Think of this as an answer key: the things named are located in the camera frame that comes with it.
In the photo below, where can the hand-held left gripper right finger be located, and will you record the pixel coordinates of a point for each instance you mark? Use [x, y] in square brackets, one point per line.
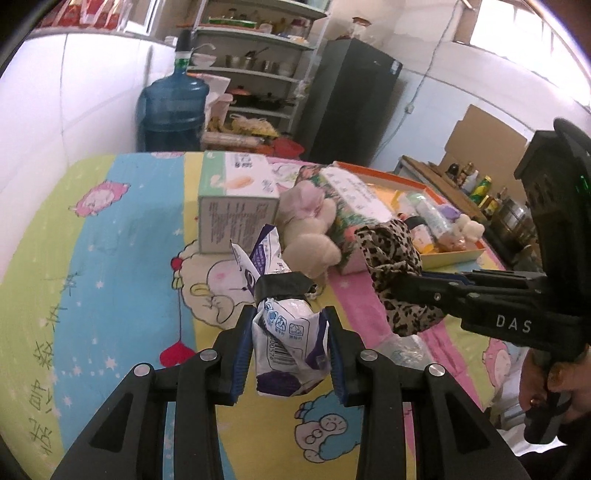
[337, 369]

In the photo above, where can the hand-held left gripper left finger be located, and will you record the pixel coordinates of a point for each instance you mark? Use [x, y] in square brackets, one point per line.
[241, 369]

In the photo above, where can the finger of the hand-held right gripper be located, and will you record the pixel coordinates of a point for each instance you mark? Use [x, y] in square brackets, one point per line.
[485, 280]
[429, 297]

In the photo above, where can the orange rimmed tray box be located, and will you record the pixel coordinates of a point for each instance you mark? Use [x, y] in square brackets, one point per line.
[455, 257]

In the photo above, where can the white purple wipes packet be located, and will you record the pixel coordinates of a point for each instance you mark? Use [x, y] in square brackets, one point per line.
[281, 332]

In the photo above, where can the pale clear plastic packet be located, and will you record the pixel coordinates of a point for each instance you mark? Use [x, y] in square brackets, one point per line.
[399, 350]

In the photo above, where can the leopard print scrunchie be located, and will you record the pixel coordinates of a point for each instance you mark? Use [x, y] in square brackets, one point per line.
[388, 249]

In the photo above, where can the lavender soft item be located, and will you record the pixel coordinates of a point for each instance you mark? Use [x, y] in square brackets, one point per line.
[449, 213]

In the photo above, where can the light blue tissue packet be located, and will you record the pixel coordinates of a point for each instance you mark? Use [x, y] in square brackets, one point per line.
[431, 212]

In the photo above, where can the beige pink plush toy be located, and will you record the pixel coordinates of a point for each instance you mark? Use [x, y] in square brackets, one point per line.
[309, 244]

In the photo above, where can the orange soft block in wrap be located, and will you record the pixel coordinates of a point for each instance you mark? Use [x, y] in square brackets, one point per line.
[450, 242]

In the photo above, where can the person's right hand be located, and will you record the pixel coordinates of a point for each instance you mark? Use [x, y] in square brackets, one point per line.
[533, 383]

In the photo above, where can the steel steamer pot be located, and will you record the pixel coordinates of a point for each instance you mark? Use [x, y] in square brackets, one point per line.
[512, 217]

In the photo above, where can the clear orange packet black band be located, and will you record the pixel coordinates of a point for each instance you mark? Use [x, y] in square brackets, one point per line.
[418, 233]

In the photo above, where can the green yellow bottle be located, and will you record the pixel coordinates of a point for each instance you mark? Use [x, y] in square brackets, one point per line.
[481, 190]

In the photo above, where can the white plastic bottle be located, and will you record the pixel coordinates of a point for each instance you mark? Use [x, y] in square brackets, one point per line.
[469, 182]

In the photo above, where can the dark sauce bottle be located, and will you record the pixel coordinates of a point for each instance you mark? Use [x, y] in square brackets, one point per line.
[452, 173]

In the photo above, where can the wooden cutting board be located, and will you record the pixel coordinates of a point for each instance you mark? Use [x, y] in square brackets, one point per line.
[429, 173]

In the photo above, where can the floral tissue box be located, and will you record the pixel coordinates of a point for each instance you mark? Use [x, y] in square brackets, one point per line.
[355, 194]

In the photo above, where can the green white carton box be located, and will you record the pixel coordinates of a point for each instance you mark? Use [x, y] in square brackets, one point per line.
[235, 217]

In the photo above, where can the colourful cartoon printed blanket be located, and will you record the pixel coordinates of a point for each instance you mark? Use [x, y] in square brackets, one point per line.
[115, 240]

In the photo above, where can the dark grey fridge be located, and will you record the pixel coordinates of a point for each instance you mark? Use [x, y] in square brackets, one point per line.
[351, 101]

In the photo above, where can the long noodle pack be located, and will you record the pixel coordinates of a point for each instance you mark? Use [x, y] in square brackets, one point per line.
[235, 141]

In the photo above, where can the egg tray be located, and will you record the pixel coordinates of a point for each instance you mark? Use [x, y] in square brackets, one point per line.
[251, 124]

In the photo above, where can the black wok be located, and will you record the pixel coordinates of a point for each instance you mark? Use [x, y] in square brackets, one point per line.
[274, 101]

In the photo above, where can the blue water jug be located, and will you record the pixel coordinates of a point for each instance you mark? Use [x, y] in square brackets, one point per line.
[173, 110]

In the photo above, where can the black pot with red lid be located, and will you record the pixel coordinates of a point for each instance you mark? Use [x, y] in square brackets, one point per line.
[240, 97]

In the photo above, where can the glass jar with brown lid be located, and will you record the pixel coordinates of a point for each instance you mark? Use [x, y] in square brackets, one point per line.
[360, 28]

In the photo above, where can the white metal shelf rack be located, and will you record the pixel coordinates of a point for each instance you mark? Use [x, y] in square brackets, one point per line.
[258, 76]

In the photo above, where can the white sack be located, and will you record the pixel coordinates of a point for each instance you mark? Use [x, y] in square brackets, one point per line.
[218, 87]

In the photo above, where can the steel mixing bowl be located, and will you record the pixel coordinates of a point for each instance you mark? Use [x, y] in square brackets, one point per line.
[242, 61]

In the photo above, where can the white ceramic bowl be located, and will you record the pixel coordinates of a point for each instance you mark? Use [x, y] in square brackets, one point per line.
[203, 60]

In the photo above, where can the row of condiment jars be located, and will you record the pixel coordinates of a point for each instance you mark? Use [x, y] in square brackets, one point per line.
[258, 27]

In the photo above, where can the black white water pump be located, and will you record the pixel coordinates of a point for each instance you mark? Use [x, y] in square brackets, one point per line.
[184, 44]

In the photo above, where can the brown cardboard wall panel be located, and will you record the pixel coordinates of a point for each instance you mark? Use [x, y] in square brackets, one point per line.
[485, 138]

